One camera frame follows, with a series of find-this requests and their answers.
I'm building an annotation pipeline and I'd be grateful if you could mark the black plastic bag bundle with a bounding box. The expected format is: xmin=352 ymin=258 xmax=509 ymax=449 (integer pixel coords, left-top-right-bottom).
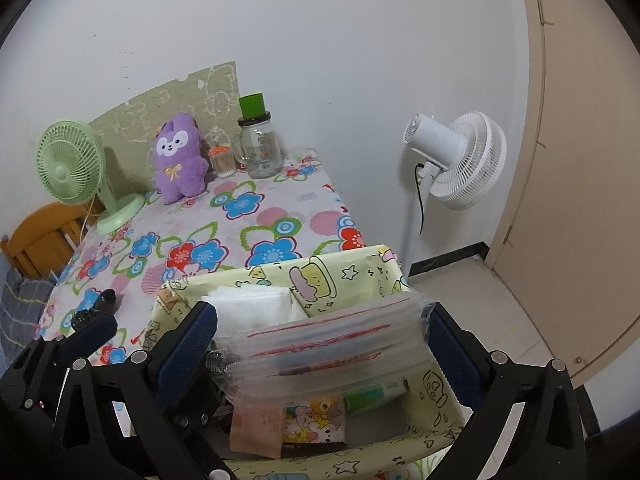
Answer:
xmin=70 ymin=288 xmax=117 ymax=332

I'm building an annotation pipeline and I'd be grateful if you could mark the pink paper packet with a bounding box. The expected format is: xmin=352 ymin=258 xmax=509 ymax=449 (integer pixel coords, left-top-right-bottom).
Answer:
xmin=230 ymin=405 xmax=285 ymax=460

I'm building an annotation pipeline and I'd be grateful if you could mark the cartoon bear tissue pack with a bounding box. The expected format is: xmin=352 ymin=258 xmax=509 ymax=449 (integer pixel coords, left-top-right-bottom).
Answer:
xmin=283 ymin=396 xmax=346 ymax=444

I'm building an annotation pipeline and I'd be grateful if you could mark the clear zip bag bundle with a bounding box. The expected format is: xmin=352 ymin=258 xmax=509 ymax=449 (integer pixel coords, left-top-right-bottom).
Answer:
xmin=207 ymin=292 xmax=433 ymax=406

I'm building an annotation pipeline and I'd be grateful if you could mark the green tissue pack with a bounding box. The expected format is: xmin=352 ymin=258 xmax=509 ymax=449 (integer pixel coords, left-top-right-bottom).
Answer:
xmin=344 ymin=379 xmax=409 ymax=415

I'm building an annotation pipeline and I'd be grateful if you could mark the grey plaid pillow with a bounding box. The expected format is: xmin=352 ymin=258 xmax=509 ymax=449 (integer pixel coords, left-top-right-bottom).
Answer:
xmin=1 ymin=256 xmax=54 ymax=351

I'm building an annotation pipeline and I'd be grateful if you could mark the yellow cartoon storage box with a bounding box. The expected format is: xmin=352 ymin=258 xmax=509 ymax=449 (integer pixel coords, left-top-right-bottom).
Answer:
xmin=143 ymin=245 xmax=463 ymax=479

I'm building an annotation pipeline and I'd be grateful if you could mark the green desk fan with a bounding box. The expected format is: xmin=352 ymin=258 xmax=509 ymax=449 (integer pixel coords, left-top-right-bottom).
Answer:
xmin=36 ymin=120 xmax=145 ymax=234

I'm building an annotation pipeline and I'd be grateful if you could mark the floral tablecloth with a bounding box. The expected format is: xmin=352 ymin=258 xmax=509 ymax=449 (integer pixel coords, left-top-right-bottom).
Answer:
xmin=36 ymin=150 xmax=364 ymax=364

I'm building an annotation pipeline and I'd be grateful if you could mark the beige door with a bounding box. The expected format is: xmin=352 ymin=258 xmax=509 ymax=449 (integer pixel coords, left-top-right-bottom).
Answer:
xmin=488 ymin=0 xmax=639 ymax=385

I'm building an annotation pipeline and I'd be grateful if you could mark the purple plush toy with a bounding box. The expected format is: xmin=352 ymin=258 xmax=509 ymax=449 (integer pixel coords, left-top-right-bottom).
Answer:
xmin=152 ymin=113 xmax=208 ymax=205

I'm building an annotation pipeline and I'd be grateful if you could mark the cardboard sheet with cartoons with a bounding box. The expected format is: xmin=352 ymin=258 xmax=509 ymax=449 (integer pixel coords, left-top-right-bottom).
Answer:
xmin=89 ymin=62 xmax=241 ymax=197

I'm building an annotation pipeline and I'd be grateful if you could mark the cotton swab container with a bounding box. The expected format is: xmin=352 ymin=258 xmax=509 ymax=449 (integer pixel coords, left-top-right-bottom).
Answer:
xmin=208 ymin=144 xmax=236 ymax=178

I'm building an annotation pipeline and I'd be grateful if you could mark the glass jar green lid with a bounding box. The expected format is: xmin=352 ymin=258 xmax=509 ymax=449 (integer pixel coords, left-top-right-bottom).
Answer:
xmin=238 ymin=93 xmax=283 ymax=179

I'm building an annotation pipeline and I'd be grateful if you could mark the white standing fan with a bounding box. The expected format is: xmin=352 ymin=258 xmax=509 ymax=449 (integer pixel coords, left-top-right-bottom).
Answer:
xmin=398 ymin=112 xmax=508 ymax=276

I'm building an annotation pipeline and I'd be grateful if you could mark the white fan power cable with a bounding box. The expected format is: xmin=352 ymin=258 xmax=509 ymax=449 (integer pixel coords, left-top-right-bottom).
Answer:
xmin=74 ymin=196 xmax=104 ymax=252

